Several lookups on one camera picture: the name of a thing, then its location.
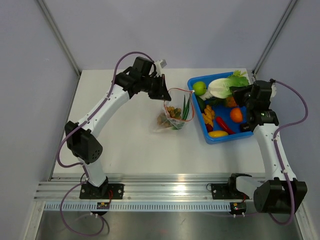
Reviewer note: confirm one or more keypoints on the dark purple fruit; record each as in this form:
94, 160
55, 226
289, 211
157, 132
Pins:
209, 128

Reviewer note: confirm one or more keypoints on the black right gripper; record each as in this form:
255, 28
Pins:
237, 92

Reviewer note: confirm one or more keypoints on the light green leafy vegetable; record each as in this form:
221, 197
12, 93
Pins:
239, 73

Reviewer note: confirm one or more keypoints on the green scallion bunch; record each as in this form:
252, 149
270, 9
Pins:
181, 116

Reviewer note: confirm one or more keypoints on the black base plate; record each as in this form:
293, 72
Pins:
108, 191
222, 191

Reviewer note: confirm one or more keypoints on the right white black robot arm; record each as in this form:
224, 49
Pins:
281, 192

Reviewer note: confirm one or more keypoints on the orange fruit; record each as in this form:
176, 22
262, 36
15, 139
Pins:
236, 115

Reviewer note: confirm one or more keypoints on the white slotted cable duct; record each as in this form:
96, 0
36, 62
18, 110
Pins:
139, 206

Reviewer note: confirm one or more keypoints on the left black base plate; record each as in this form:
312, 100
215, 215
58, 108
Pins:
108, 191

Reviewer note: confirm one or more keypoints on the clear zip bag orange zipper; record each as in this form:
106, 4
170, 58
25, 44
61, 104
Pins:
176, 95

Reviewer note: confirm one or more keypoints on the napa cabbage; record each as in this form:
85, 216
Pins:
220, 88

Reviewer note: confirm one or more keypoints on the yellow mango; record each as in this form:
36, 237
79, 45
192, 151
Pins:
217, 134

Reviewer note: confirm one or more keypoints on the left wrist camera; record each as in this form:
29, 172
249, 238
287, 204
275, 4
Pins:
160, 64

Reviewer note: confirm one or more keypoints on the blue plastic bin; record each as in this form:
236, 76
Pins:
220, 111

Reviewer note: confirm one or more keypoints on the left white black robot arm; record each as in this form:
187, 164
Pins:
83, 135

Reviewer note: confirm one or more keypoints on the black small box in bin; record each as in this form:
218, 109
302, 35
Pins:
245, 127

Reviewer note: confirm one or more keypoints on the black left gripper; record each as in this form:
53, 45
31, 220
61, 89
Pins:
161, 92

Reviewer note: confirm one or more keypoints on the longan bunch with leaves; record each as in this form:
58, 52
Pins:
165, 118

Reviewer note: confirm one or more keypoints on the red chili pepper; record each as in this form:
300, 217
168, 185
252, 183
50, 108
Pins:
223, 125

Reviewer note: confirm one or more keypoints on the green apple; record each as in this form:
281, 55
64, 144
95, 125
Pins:
199, 88

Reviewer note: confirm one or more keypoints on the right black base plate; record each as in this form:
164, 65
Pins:
222, 191

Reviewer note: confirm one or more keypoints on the aluminium rail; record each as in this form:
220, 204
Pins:
140, 188

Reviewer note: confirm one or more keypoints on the yellow orange pineapple piece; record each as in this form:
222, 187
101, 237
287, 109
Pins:
230, 102

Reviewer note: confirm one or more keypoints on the orange ginger root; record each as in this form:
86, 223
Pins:
208, 116

